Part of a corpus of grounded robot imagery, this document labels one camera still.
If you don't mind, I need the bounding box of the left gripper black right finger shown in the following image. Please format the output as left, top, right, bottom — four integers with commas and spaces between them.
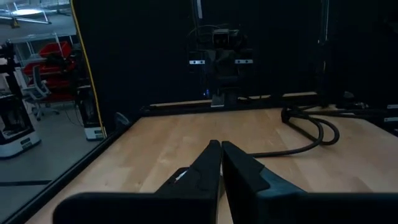
221, 141, 398, 224

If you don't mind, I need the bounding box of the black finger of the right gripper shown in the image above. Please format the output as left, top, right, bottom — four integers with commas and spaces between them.
215, 51, 226, 86
224, 51, 236, 86

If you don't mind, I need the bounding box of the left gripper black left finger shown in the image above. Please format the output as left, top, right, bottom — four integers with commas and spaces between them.
52, 139, 223, 224

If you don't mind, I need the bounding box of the black cabinet with white base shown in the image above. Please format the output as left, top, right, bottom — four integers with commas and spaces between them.
76, 85, 106, 141

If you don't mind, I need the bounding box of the shelf rack with red bins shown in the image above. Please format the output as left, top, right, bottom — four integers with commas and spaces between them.
9, 32, 78, 103

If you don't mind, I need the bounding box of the grey office chair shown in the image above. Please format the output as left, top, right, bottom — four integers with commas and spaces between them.
21, 65, 62, 122

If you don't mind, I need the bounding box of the white machine on cart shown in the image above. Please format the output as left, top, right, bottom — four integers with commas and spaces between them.
0, 42, 42, 159

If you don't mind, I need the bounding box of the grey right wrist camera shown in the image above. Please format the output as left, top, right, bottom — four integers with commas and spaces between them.
212, 29, 239, 48

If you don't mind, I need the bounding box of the thick black power cord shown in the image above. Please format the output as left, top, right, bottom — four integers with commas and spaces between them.
248, 105, 340, 158

